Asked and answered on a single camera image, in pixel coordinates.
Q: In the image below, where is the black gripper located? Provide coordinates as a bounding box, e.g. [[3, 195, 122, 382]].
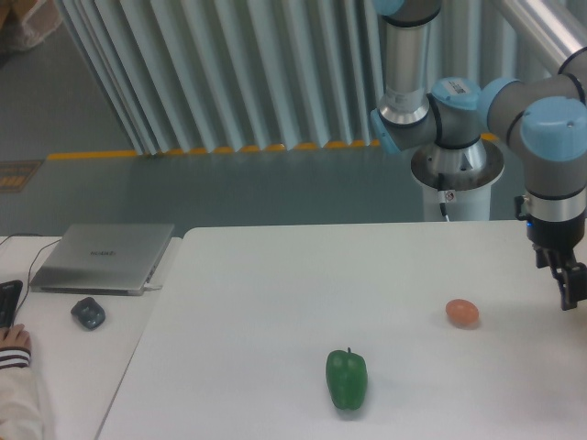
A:
[[526, 217, 586, 311]]

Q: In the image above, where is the white sleeved forearm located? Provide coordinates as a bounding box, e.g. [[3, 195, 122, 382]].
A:
[[1, 346, 45, 440]]

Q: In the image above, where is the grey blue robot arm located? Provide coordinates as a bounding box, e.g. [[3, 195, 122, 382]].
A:
[[371, 1, 586, 310]]

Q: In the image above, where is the green bell pepper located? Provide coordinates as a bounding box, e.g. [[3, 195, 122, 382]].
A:
[[325, 347, 368, 411]]

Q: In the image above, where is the person's hand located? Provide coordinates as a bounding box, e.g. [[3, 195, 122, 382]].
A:
[[0, 324, 32, 352]]

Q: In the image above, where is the brown egg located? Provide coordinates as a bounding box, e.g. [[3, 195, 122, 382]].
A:
[[445, 299, 480, 327]]

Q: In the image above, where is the silver laptop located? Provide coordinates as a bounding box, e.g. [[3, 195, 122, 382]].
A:
[[30, 224, 174, 296]]

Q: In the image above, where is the dark earbuds case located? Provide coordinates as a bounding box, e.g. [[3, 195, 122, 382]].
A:
[[71, 297, 105, 331]]

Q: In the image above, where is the black keyboard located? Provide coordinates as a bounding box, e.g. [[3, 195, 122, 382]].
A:
[[0, 280, 23, 328]]

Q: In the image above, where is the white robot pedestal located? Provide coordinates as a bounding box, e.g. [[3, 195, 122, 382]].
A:
[[411, 138, 504, 222]]

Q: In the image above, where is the robot base cable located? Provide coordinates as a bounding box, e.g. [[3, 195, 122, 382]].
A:
[[436, 171, 453, 224]]

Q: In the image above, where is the white laptop cable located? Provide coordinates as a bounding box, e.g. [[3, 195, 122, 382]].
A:
[[144, 237, 178, 292]]

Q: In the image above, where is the black mouse cable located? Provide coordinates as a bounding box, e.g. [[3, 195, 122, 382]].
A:
[[0, 234, 65, 325]]

